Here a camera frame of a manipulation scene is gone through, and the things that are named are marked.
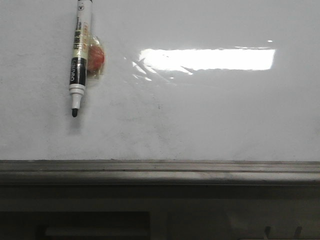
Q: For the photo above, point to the black whiteboard marker pen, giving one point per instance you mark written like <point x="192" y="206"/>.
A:
<point x="80" y="54"/>

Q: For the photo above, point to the white whiteboard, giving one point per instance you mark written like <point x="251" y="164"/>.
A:
<point x="183" y="80"/>

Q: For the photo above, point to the red magnet taped to marker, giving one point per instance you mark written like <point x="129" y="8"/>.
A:
<point x="97" y="59"/>

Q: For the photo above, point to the grey cabinet with slot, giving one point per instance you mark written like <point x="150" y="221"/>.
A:
<point x="160" y="213"/>

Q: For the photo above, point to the metal whiteboard tray rail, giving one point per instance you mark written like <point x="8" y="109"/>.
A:
<point x="158" y="172"/>

